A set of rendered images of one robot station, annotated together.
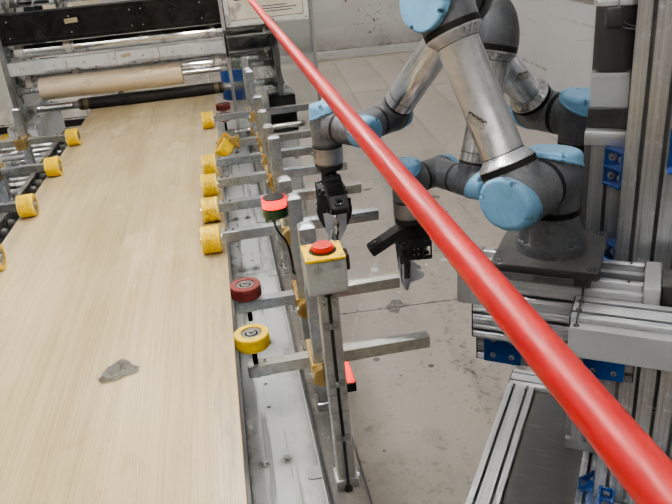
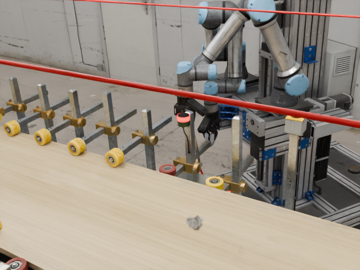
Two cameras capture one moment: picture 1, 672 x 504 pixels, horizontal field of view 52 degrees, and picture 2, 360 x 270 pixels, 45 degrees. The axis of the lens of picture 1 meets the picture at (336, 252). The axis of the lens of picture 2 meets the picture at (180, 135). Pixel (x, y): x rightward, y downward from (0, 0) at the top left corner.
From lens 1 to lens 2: 1.61 m
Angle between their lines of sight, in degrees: 44
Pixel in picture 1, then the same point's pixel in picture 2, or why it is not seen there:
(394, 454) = not seen: hidden behind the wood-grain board
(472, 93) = (281, 43)
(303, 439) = not seen: hidden behind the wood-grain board
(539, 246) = (290, 101)
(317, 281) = (302, 128)
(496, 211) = (294, 89)
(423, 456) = not seen: hidden behind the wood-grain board
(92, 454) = (256, 247)
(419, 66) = (227, 37)
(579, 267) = (305, 105)
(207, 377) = (234, 202)
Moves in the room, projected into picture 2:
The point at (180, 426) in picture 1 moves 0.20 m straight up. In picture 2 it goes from (263, 219) to (265, 175)
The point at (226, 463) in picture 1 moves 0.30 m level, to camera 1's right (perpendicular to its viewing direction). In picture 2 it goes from (302, 217) to (332, 182)
